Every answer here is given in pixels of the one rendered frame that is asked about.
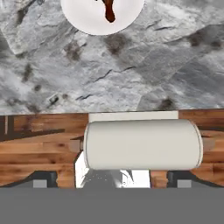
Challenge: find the white rounded cylinder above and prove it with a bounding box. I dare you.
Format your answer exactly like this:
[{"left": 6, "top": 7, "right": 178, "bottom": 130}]
[{"left": 82, "top": 118, "right": 204, "bottom": 172}]

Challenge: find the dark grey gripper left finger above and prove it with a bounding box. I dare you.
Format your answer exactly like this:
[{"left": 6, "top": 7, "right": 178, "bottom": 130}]
[{"left": 2, "top": 171, "right": 58, "bottom": 189}]

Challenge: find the brown food piece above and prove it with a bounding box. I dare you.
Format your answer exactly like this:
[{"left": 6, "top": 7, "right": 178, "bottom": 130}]
[{"left": 101, "top": 0, "right": 117, "bottom": 24}]

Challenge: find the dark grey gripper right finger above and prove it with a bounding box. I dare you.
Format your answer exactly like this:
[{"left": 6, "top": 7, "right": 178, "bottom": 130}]
[{"left": 167, "top": 170, "right": 223, "bottom": 189}]

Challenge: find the white round plate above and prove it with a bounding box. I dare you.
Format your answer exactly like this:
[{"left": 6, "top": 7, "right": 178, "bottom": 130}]
[{"left": 59, "top": 0, "right": 146, "bottom": 37}]

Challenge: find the white flat block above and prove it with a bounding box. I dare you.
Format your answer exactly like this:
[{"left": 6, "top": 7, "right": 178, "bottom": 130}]
[{"left": 87, "top": 110, "right": 179, "bottom": 123}]

